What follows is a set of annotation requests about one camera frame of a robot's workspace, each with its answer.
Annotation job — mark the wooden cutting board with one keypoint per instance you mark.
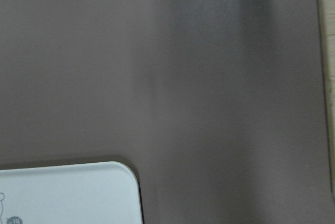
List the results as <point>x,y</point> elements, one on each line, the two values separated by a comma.
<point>326,24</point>

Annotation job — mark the cream rabbit tray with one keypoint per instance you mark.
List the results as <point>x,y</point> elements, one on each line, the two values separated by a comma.
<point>103,192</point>

